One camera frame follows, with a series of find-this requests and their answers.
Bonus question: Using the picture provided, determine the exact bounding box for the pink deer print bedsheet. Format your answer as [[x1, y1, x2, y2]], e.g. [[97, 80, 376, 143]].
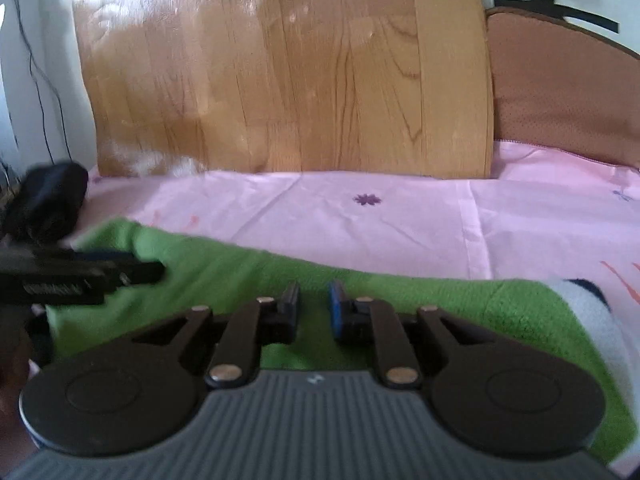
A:
[[69, 138, 640, 478]]

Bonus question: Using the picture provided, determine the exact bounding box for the brown perforated cushion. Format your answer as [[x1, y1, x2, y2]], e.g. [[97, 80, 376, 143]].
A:
[[487, 8, 639, 168]]

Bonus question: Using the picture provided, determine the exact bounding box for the dark navy folded garment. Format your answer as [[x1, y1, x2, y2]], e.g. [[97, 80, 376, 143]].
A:
[[1, 162, 89, 245]]

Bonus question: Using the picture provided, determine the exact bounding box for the black wall cable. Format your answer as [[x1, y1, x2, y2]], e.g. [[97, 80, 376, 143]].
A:
[[6, 0, 74, 164]]

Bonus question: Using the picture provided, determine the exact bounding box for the wood pattern vinyl sheet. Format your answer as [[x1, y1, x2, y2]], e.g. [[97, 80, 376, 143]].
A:
[[73, 0, 494, 179]]

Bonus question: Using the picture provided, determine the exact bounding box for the navy green striped knit sweater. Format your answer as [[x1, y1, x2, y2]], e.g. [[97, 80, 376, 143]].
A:
[[47, 219, 639, 462]]

